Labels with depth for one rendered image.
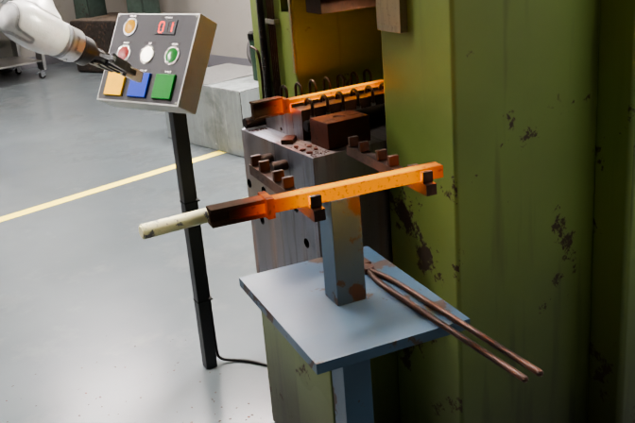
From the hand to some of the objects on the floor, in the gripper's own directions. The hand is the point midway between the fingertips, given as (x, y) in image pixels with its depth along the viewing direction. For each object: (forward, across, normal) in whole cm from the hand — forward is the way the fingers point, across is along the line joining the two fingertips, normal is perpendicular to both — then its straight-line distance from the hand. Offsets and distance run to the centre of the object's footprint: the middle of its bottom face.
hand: (131, 73), depth 226 cm
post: (+75, -10, -80) cm, 110 cm away
